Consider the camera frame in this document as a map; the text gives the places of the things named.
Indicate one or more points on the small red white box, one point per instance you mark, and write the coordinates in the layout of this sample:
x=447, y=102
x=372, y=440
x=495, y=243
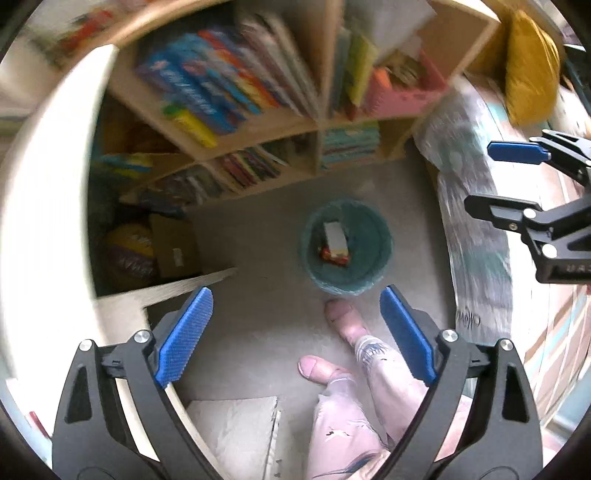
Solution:
x=333, y=237

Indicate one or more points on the row of tall books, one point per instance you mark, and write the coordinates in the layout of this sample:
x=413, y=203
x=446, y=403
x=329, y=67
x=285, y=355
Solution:
x=358, y=69

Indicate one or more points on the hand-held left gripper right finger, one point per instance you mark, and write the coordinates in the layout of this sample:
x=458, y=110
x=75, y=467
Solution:
x=406, y=337

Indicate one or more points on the brown cardboard box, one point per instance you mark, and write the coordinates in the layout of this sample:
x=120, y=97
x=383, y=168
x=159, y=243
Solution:
x=175, y=249

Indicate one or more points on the row of small books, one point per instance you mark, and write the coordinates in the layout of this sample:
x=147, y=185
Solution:
x=249, y=168

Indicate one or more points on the striped bed sheet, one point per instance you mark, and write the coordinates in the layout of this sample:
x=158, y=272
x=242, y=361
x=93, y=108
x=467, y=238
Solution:
x=554, y=332

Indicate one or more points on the pink storage basket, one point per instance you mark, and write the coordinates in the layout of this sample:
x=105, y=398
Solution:
x=406, y=92

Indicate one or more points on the row of pale books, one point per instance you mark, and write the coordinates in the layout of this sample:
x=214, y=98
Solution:
x=286, y=60

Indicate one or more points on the wooden bookshelf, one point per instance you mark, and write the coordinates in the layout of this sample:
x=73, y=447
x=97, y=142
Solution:
x=304, y=124

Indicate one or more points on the yellow pillow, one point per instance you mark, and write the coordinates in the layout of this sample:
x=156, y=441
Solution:
x=531, y=69

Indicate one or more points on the row of blue books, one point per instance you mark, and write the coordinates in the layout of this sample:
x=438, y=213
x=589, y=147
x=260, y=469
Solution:
x=203, y=78

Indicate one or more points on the yellow purple bag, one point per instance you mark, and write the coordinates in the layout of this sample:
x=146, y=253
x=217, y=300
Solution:
x=129, y=254

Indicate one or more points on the person's left leg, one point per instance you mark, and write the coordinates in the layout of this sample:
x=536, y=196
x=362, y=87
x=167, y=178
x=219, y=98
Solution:
x=341, y=429

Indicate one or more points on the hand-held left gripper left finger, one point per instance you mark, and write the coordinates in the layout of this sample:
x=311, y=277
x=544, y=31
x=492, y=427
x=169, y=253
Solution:
x=184, y=337

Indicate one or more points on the teal trash bin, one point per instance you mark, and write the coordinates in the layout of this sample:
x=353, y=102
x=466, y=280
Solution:
x=364, y=272

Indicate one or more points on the stack of teal books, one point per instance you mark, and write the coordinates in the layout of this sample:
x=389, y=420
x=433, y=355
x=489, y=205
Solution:
x=351, y=145

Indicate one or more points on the grey foam mat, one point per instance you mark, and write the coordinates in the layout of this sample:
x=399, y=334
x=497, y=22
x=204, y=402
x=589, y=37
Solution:
x=231, y=438

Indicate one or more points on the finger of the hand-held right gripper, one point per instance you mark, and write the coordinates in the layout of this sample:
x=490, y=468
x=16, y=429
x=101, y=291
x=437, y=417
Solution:
x=498, y=207
x=512, y=152

